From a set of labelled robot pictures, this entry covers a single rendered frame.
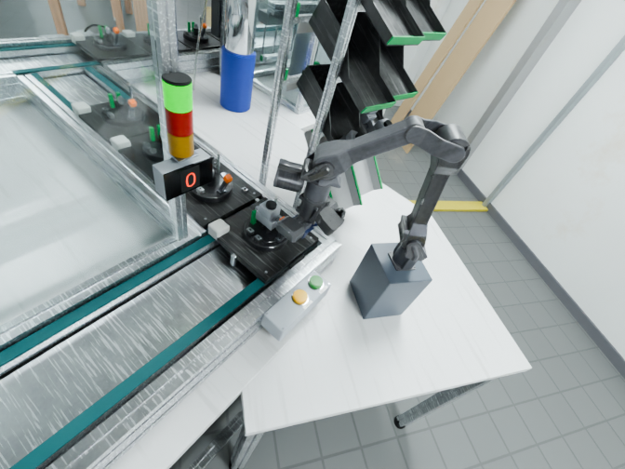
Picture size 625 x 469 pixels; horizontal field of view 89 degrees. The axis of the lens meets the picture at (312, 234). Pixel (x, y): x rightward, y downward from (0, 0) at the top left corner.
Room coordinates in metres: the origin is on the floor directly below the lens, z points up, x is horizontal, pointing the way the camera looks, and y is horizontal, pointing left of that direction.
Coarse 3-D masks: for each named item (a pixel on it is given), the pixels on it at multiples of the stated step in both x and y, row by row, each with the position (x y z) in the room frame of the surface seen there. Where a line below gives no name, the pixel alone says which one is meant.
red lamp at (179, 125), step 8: (168, 112) 0.50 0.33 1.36; (192, 112) 0.53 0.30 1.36; (168, 120) 0.50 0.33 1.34; (176, 120) 0.50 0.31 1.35; (184, 120) 0.51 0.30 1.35; (192, 120) 0.53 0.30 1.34; (168, 128) 0.50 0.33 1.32; (176, 128) 0.50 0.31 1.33; (184, 128) 0.51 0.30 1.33; (192, 128) 0.52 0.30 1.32; (176, 136) 0.50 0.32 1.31; (184, 136) 0.51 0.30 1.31
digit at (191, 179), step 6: (192, 168) 0.52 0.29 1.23; (198, 168) 0.53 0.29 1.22; (180, 174) 0.49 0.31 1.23; (186, 174) 0.50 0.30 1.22; (192, 174) 0.52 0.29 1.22; (198, 174) 0.53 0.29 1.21; (180, 180) 0.49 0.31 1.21; (186, 180) 0.50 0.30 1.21; (192, 180) 0.52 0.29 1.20; (198, 180) 0.53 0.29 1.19; (186, 186) 0.50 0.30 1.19; (192, 186) 0.52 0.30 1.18
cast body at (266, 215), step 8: (272, 200) 0.66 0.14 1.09; (256, 208) 0.66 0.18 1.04; (264, 208) 0.63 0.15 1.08; (272, 208) 0.63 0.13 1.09; (280, 208) 0.66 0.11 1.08; (256, 216) 0.64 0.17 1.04; (264, 216) 0.63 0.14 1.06; (272, 216) 0.63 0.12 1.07; (280, 216) 0.65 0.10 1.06; (264, 224) 0.62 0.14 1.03; (272, 224) 0.61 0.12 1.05
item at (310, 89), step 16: (320, 64) 0.97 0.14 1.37; (304, 80) 0.93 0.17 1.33; (320, 80) 1.02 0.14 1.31; (304, 96) 0.92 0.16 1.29; (320, 96) 0.89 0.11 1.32; (336, 96) 1.02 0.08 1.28; (336, 112) 0.96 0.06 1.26; (352, 112) 0.97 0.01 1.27; (336, 128) 0.90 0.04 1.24; (352, 128) 0.95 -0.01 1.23
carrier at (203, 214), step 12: (228, 168) 0.88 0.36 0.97; (216, 180) 0.78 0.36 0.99; (240, 180) 0.84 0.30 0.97; (192, 192) 0.69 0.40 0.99; (204, 192) 0.71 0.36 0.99; (216, 192) 0.72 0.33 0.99; (228, 192) 0.74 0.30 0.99; (240, 192) 0.78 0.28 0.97; (252, 192) 0.81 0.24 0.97; (192, 204) 0.66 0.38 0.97; (204, 204) 0.68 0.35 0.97; (216, 204) 0.69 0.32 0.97; (228, 204) 0.71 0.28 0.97; (240, 204) 0.73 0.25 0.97; (192, 216) 0.62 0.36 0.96; (204, 216) 0.63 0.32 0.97; (216, 216) 0.65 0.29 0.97; (228, 216) 0.68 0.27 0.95; (204, 228) 0.60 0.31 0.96
